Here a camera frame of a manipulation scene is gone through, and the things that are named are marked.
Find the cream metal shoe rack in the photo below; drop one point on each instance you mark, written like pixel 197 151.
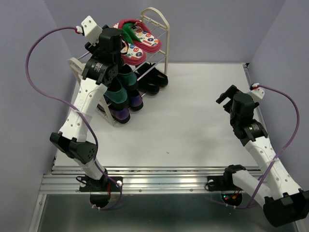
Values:
pixel 159 27

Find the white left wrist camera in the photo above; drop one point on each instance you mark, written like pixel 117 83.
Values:
pixel 91 29

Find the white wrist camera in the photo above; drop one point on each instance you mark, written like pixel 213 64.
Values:
pixel 91 29
pixel 257 93

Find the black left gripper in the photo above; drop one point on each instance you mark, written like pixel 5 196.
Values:
pixel 92 49

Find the green loafer one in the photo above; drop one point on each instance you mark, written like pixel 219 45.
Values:
pixel 128 78
pixel 116 95

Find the green loafer rear one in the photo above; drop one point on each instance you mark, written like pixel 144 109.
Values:
pixel 128 78

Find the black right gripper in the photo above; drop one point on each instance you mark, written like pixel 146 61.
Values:
pixel 230 93

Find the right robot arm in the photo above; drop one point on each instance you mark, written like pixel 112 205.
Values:
pixel 283 201

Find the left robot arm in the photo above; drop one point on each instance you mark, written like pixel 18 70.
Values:
pixel 94 78

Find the green loafer front one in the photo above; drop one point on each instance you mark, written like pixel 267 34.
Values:
pixel 116 95

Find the purple loafer one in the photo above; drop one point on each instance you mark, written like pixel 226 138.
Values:
pixel 135 100
pixel 111 113

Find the aluminium mounting rail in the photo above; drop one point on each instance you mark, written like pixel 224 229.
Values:
pixel 136 180

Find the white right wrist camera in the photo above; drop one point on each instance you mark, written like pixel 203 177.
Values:
pixel 257 93

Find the pink sandal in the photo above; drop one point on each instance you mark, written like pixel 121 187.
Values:
pixel 140 35
pixel 130 53

